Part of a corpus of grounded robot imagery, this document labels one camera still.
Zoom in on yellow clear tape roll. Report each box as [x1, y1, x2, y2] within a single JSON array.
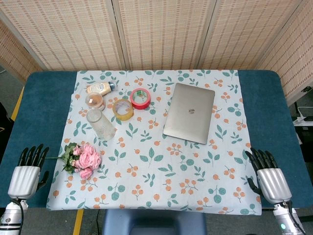
[[112, 99, 134, 121]]

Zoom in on floral patterned tablecloth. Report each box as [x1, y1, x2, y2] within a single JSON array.
[[46, 70, 263, 216]]

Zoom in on beige sauce bottle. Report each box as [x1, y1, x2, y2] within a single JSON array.
[[86, 80, 118, 95]]

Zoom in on bamboo folding screen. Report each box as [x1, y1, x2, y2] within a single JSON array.
[[0, 0, 313, 106]]

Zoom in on pink rose bouquet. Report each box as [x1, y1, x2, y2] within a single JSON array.
[[45, 142, 102, 180]]

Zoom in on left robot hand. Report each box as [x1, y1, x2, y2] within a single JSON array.
[[7, 143, 50, 199]]

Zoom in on clear glass cup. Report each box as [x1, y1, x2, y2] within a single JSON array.
[[86, 108, 116, 141]]

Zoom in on clear jar with orange contents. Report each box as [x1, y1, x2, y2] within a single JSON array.
[[85, 93, 106, 112]]

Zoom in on silver laptop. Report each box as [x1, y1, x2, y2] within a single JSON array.
[[163, 82, 216, 145]]

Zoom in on red tape roll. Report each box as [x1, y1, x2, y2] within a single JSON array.
[[130, 88, 151, 110]]

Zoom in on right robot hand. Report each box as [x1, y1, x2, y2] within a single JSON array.
[[245, 147, 293, 204]]

